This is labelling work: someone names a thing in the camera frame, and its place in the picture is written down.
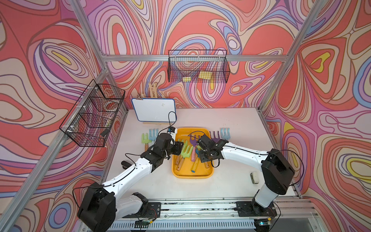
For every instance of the green rake wooden handle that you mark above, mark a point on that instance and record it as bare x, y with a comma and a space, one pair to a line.
145, 140
180, 144

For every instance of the purple rake pink handle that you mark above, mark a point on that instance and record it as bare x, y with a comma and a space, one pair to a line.
193, 141
215, 136

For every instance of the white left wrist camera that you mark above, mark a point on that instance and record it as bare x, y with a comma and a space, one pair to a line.
172, 131

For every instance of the black wire basket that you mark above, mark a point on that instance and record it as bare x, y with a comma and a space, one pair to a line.
184, 65
96, 111

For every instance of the black wire basket left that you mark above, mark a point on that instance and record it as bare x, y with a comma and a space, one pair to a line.
96, 111

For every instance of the light blue hand rake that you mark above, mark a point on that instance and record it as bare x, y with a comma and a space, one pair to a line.
225, 133

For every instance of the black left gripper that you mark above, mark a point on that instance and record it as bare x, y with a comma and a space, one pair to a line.
178, 149

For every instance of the green circuit board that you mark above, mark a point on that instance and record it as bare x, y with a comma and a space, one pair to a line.
142, 224

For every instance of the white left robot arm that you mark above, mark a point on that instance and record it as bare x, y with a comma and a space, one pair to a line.
104, 203

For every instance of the yellow sticky note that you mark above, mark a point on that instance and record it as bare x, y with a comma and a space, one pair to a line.
205, 75

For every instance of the light blue fork rake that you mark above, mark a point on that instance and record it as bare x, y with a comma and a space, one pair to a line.
153, 134

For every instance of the small white eraser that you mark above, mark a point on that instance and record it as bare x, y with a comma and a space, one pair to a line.
254, 177

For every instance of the blue framed whiteboard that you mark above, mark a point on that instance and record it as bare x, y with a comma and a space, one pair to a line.
154, 110

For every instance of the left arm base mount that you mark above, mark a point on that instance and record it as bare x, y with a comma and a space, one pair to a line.
138, 206

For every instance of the yellow plastic storage tray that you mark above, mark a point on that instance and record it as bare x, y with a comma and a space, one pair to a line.
204, 170

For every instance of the wooden whiteboard stand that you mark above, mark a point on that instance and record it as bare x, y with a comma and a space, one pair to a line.
156, 123

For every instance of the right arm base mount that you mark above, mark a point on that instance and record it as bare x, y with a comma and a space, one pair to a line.
252, 209

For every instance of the black wire basket back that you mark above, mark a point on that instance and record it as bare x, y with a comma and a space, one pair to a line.
184, 65

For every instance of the green fork wooden handle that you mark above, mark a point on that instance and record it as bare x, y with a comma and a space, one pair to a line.
185, 153

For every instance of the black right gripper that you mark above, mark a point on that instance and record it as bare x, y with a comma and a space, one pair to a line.
202, 158

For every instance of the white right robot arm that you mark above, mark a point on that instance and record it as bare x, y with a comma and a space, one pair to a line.
276, 170

